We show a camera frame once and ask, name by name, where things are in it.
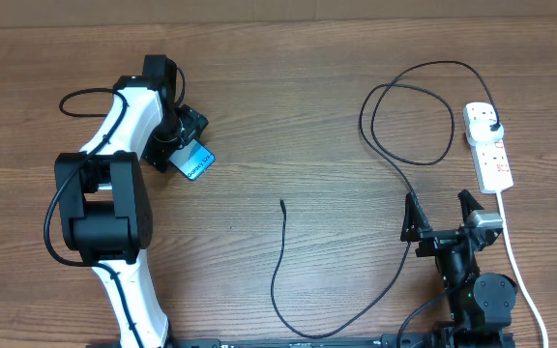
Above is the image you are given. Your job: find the white power strip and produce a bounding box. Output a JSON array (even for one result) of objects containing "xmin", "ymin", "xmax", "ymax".
[{"xmin": 463, "ymin": 102, "xmax": 513, "ymax": 194}]

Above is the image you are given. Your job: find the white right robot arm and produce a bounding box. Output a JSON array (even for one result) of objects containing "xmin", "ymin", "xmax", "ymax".
[{"xmin": 396, "ymin": 189, "xmax": 518, "ymax": 347}]

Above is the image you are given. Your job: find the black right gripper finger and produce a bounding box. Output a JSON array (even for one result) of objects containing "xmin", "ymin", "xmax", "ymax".
[
  {"xmin": 457, "ymin": 189, "xmax": 484, "ymax": 225},
  {"xmin": 400, "ymin": 192, "xmax": 432, "ymax": 242}
]

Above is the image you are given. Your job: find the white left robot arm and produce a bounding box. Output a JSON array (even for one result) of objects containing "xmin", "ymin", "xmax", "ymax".
[{"xmin": 44, "ymin": 55, "xmax": 216, "ymax": 347}]

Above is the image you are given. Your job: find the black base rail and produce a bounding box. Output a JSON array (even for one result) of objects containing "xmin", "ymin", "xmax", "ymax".
[{"xmin": 163, "ymin": 333, "xmax": 516, "ymax": 348}]

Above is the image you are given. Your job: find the white power strip cord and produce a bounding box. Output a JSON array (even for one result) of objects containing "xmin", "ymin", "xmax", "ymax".
[{"xmin": 494, "ymin": 190, "xmax": 550, "ymax": 348}]

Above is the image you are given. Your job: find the blue Galaxy smartphone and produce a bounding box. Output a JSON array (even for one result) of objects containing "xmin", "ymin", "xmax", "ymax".
[{"xmin": 169, "ymin": 140, "xmax": 216, "ymax": 181}]

